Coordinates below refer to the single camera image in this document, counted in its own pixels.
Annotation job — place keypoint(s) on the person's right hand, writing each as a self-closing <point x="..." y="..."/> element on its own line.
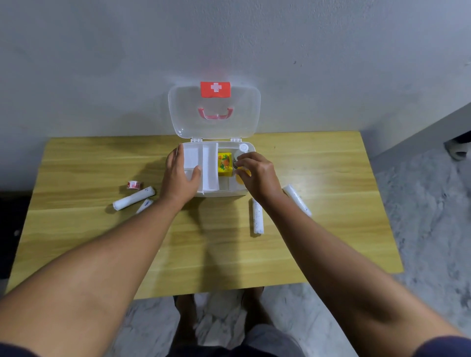
<point x="259" y="176"/>

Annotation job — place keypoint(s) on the person's left hand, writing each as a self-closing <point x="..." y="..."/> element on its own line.
<point x="178" y="184"/>

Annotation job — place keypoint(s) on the yellow liquid bottle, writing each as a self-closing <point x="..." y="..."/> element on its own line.
<point x="240" y="179"/>

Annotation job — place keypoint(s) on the clear bottle with white cap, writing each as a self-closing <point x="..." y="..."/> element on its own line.
<point x="243" y="148"/>

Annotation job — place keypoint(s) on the small yellow medicine box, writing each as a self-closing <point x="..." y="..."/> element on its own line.
<point x="224" y="163"/>

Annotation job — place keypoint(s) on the small white tube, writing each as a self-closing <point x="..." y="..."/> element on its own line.
<point x="144" y="206"/>

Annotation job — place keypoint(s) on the white speckled bandage roll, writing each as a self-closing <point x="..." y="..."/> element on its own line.
<point x="258" y="219"/>
<point x="296" y="199"/>

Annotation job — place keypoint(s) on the red and white tape roll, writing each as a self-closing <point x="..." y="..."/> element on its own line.
<point x="134" y="185"/>

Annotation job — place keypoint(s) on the large white bandage roll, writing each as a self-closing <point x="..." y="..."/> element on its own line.
<point x="132" y="198"/>

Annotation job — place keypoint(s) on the white first aid box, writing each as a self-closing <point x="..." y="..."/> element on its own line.
<point x="213" y="127"/>

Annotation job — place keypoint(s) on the person's left forearm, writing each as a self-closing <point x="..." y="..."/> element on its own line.
<point x="103" y="272"/>

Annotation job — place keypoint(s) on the person's right forearm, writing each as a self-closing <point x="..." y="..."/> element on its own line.
<point x="331" y="257"/>

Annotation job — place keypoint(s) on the person's right foot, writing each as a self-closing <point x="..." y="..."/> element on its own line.
<point x="255" y="305"/>

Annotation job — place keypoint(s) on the person's foot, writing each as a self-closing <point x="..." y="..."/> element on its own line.
<point x="255" y="305"/>
<point x="185" y="316"/>

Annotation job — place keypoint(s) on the person's left foot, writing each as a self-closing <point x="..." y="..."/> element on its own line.
<point x="185" y="316"/>

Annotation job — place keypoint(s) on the grey shorts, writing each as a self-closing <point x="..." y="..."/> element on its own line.
<point x="272" y="342"/>

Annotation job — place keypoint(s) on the black chair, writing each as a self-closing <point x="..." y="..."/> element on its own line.
<point x="13" y="235"/>

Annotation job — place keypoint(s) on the grey slipper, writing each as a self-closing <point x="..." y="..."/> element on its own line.
<point x="458" y="150"/>

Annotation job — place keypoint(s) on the dark blue shirt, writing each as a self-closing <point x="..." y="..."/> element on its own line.
<point x="445" y="349"/>

